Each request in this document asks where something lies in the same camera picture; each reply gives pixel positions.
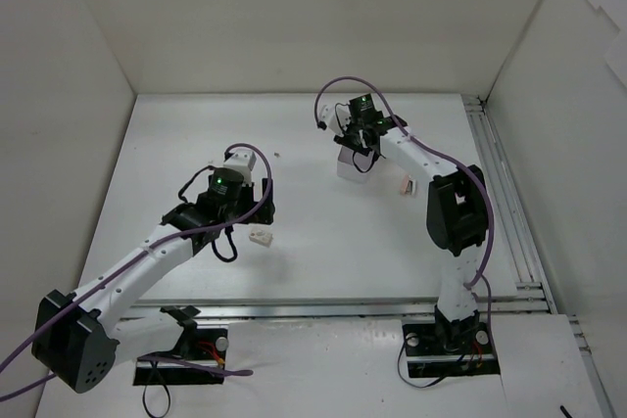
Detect aluminium rail right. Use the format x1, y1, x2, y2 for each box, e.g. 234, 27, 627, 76
462, 95, 557, 314

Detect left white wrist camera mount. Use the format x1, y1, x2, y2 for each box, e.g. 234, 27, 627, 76
223, 148, 257, 182

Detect aluminium rail front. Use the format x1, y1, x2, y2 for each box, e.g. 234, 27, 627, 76
126, 296, 555, 324

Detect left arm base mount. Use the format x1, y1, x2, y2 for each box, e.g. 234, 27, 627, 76
132, 306, 229, 387

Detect aluminium rail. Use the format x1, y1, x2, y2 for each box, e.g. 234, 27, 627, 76
126, 296, 555, 324
462, 95, 557, 314

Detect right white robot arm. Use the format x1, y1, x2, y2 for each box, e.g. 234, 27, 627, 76
319, 94, 489, 351

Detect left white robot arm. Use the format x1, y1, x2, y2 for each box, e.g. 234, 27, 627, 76
31, 167, 274, 394

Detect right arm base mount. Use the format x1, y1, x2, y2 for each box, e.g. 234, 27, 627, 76
396, 320, 501, 390

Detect white three-compartment organizer box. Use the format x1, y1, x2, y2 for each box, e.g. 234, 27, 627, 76
336, 146, 378, 184

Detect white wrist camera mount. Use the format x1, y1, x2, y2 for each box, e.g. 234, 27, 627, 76
319, 103, 351, 135
223, 148, 257, 182

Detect white eraser with red logo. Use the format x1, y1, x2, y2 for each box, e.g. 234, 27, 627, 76
249, 227, 273, 248

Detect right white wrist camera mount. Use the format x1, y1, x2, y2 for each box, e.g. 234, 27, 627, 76
319, 103, 351, 135

